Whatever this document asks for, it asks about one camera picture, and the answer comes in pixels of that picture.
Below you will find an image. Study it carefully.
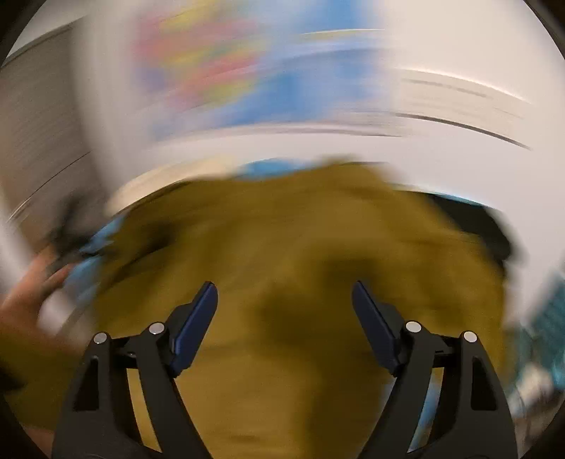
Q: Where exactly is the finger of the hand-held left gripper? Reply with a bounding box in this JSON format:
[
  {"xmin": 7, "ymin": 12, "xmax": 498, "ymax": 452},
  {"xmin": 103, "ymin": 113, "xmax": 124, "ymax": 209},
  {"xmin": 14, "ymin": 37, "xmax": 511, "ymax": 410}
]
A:
[{"xmin": 42, "ymin": 194, "xmax": 104, "ymax": 270}]

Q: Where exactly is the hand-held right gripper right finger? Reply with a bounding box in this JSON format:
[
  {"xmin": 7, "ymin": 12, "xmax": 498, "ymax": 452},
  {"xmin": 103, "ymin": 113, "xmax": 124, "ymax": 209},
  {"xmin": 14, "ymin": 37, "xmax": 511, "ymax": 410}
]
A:
[{"xmin": 352, "ymin": 281, "xmax": 518, "ymax": 459}]

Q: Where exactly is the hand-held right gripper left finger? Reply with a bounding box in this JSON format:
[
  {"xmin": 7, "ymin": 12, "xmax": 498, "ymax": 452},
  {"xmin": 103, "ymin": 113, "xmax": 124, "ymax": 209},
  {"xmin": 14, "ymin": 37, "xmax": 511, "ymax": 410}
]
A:
[{"xmin": 52, "ymin": 281, "xmax": 219, "ymax": 459}]

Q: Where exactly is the mustard yellow garment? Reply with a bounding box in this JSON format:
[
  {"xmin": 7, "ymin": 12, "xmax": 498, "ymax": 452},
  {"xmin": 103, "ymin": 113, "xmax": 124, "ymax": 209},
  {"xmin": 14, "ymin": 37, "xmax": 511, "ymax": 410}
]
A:
[{"xmin": 9, "ymin": 160, "xmax": 508, "ymax": 459}]

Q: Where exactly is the person's left hand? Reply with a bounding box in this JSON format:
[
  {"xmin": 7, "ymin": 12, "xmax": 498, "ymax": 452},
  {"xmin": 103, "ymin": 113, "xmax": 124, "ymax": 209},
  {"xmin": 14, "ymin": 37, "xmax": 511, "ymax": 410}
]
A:
[{"xmin": 0, "ymin": 254, "xmax": 78, "ymax": 354}]

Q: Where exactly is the blue printed blanket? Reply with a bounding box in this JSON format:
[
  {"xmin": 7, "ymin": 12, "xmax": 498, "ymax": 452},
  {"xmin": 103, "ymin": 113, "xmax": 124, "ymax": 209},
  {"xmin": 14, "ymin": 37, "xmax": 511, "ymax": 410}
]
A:
[{"xmin": 73, "ymin": 158, "xmax": 486, "ymax": 310}]

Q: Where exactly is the grey ribbed radiator cover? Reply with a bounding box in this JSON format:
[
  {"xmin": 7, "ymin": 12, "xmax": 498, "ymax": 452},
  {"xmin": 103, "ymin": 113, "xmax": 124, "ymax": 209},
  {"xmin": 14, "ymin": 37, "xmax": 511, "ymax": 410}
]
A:
[{"xmin": 0, "ymin": 24, "xmax": 104, "ymax": 223}]

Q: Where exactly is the black cloth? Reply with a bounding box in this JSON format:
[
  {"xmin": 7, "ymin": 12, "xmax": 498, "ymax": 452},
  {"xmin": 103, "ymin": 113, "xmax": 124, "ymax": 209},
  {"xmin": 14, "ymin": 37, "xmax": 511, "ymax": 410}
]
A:
[{"xmin": 435, "ymin": 192, "xmax": 522, "ymax": 276}]

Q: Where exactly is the teal plastic basket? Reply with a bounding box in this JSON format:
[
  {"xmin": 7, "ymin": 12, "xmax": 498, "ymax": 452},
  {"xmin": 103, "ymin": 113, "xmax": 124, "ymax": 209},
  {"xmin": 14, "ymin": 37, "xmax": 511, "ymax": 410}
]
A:
[{"xmin": 527, "ymin": 280, "xmax": 565, "ymax": 369}]

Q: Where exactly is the colourful wall map poster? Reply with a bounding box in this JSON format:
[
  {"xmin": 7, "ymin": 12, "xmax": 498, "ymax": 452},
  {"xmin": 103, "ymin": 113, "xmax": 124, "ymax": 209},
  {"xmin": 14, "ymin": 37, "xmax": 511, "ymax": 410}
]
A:
[{"xmin": 130, "ymin": 0, "xmax": 391, "ymax": 144}]

